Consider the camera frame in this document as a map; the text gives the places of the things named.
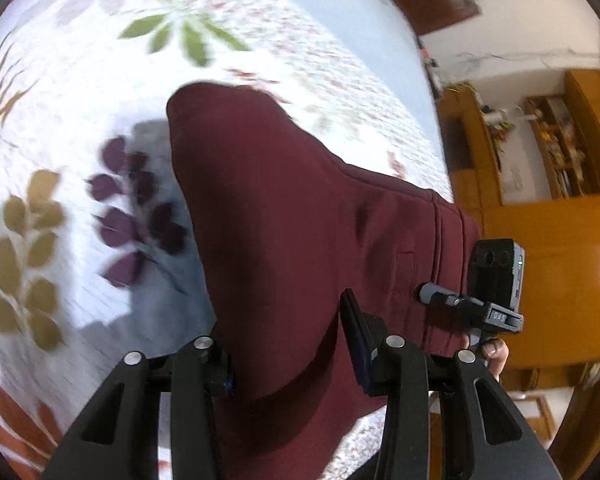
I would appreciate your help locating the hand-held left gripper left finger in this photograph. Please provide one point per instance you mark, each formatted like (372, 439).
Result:
(221, 377)

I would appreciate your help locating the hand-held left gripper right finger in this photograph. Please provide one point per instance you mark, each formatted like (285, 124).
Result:
(362, 355)

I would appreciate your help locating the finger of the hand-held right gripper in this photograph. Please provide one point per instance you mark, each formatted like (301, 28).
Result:
(432, 292)

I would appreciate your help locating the maroon pants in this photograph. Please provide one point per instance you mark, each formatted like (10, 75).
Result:
(290, 210)

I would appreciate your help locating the person's right hand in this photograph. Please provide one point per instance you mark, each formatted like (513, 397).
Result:
(497, 355)

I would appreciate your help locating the wooden chair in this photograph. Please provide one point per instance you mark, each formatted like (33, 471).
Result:
(517, 377)

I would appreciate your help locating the orange wooden cabinet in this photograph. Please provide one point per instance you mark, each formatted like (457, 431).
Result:
(472, 160)

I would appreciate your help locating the orange wooden bookshelf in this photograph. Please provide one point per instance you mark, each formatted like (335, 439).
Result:
(595, 135)

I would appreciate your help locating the floral leaf print bedspread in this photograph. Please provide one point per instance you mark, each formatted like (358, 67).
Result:
(80, 85)

